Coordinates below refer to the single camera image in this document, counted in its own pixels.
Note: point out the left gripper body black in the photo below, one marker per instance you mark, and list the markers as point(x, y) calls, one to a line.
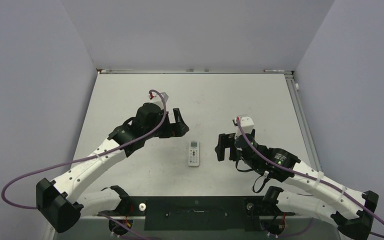
point(162, 130)

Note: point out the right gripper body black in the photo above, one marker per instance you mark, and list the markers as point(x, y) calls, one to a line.
point(226, 141)

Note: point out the white grey remote control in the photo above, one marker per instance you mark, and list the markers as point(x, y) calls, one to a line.
point(194, 154)

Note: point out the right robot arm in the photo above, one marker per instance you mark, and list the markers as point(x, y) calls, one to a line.
point(351, 211)

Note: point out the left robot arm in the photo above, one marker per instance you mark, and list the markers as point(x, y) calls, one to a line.
point(60, 200)

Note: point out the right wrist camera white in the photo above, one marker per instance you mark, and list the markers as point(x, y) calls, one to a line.
point(246, 123)

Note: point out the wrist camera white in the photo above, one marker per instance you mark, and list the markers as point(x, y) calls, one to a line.
point(246, 123)
point(159, 100)

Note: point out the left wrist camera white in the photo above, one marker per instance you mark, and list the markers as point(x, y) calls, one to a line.
point(159, 100)

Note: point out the aluminium rail right edge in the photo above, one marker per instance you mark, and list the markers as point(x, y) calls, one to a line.
point(302, 121)

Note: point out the aluminium rail edge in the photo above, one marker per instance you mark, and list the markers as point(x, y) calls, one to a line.
point(195, 71)
point(302, 121)

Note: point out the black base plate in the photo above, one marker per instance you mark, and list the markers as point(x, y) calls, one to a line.
point(198, 213)

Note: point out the aluminium rail back edge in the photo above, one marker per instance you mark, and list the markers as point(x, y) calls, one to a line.
point(195, 71)

